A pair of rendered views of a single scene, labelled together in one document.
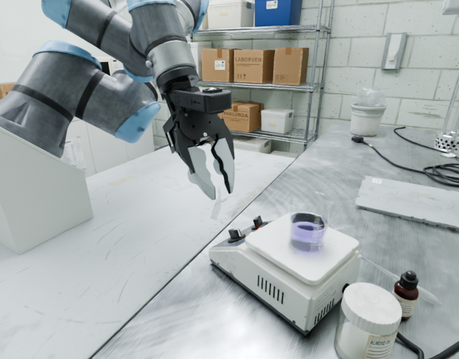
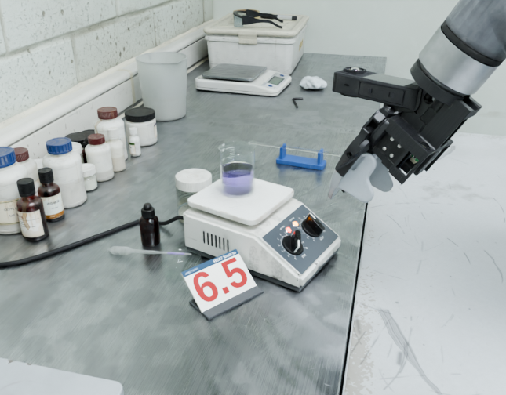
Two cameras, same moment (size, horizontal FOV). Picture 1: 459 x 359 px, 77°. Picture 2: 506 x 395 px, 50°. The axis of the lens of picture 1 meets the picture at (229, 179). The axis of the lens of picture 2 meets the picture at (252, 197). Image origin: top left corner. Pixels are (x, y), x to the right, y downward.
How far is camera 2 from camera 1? 1.07 m
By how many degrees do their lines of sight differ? 127
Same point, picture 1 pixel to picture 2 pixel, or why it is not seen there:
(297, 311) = not seen: hidden behind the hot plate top
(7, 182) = not seen: outside the picture
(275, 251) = (263, 183)
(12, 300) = (467, 204)
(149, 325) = (348, 208)
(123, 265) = (422, 237)
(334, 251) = (212, 190)
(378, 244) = (128, 306)
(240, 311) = not seen: hidden behind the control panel
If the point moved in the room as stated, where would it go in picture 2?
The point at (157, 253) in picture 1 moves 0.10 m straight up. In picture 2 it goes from (402, 251) to (411, 192)
